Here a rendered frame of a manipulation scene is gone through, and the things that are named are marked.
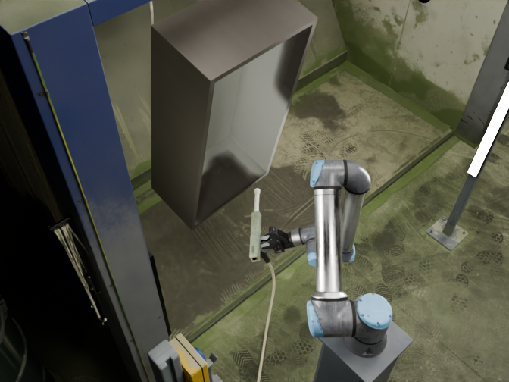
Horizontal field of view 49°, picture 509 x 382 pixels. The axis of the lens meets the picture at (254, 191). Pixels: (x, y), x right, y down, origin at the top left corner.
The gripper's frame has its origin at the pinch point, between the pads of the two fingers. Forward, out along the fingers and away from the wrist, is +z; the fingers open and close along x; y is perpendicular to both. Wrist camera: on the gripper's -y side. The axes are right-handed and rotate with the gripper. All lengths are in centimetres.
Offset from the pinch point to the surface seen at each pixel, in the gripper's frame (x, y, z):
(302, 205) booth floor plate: 67, 51, -12
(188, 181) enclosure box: 7, -49, 16
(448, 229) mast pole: 47, 84, -98
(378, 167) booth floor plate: 102, 70, -63
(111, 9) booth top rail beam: -68, -170, -35
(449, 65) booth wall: 153, 40, -127
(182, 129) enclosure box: 5, -81, 2
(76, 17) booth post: -74, -173, -29
